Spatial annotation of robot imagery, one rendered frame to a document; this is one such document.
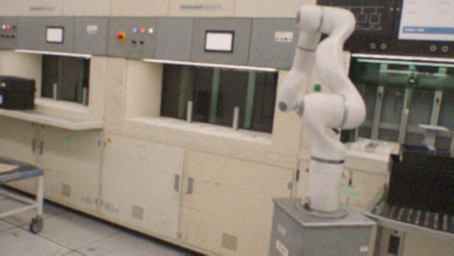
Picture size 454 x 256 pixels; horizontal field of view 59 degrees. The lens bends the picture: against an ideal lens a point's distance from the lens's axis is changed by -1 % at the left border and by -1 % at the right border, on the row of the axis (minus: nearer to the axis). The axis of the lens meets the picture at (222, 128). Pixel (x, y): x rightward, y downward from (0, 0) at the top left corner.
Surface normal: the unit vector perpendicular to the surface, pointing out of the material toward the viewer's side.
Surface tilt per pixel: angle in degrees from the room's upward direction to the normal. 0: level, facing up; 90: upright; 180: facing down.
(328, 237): 90
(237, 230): 90
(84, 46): 90
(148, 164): 90
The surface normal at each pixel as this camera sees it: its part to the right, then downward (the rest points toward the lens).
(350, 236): 0.26, 0.15
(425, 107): -0.49, 0.07
